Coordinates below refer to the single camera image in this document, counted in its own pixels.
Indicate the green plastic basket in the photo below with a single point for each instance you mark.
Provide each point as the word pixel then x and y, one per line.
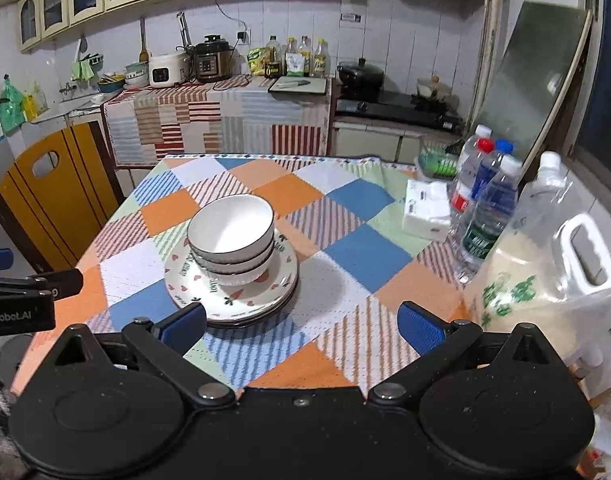
pixel 435 165

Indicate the dark oil bottle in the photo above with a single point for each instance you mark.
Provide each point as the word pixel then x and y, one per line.
pixel 272 49

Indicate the leaning metal sheet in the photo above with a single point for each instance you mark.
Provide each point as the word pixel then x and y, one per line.
pixel 535 85

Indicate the black pressure cooker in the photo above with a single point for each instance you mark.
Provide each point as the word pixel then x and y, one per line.
pixel 211 62

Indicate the white carrot print plate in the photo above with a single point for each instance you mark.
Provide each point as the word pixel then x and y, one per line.
pixel 265 314
pixel 280 272

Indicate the black gas stove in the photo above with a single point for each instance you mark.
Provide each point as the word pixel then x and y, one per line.
pixel 385 110

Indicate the wall power socket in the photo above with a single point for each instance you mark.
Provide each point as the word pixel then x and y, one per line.
pixel 243 37

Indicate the small wall sticker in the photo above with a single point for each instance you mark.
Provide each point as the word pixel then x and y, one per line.
pixel 351 18

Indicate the cream base cabinet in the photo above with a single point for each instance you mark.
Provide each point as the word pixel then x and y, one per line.
pixel 370 142

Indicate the white rice cooker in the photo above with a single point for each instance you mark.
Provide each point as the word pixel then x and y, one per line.
pixel 165 72

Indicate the blue basin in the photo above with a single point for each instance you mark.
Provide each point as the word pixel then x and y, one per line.
pixel 111 85

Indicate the yellow label oil bottle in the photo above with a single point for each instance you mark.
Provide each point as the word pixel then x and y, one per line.
pixel 321 60

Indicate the white cap water bottle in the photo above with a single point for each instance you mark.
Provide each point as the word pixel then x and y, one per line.
pixel 490 220

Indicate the green plastic bag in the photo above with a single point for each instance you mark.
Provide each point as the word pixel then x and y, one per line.
pixel 12 107

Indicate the stacked pale bowls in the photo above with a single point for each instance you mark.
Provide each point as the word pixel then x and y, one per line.
pixel 137 76

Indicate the white label bottle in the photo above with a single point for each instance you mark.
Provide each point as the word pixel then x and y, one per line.
pixel 293 62

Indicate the white cooking pot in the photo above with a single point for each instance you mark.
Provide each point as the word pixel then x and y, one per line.
pixel 433 89

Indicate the white tissue pack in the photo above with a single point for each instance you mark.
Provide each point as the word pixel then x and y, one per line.
pixel 425 210

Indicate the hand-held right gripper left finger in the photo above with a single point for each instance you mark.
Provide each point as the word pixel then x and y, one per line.
pixel 183 327

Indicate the patchwork checked tablecloth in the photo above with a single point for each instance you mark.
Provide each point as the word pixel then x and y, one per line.
pixel 335 260

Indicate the red cap water bottle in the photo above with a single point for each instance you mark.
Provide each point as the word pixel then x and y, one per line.
pixel 468 170

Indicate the wooden spatula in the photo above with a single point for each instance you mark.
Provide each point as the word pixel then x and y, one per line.
pixel 144 52

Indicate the green cloth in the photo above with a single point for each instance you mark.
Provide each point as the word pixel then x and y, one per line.
pixel 85 69

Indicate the yellow wooden chair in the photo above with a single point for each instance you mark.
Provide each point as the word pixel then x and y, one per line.
pixel 50 195

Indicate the white bowl with dark rim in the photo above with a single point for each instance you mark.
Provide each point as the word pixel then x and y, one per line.
pixel 235 276
pixel 262 258
pixel 230 225

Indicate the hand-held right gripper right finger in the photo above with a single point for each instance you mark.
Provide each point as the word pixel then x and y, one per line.
pixel 420 327

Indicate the black wok with lid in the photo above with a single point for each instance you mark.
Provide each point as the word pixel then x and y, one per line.
pixel 360 75

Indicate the dark rimmed cutting board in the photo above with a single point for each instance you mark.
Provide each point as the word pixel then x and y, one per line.
pixel 313 89

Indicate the blue cap water bottle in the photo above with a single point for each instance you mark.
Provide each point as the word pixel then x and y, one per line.
pixel 488 167

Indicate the striped patchwork counter cloth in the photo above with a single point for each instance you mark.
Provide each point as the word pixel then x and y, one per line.
pixel 210 120

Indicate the kitchen knife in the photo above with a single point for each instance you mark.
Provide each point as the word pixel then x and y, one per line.
pixel 293 84

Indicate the large clear plastic jug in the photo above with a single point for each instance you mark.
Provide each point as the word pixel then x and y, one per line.
pixel 525 270

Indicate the metal faucet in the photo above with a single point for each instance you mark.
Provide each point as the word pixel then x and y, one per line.
pixel 66 88

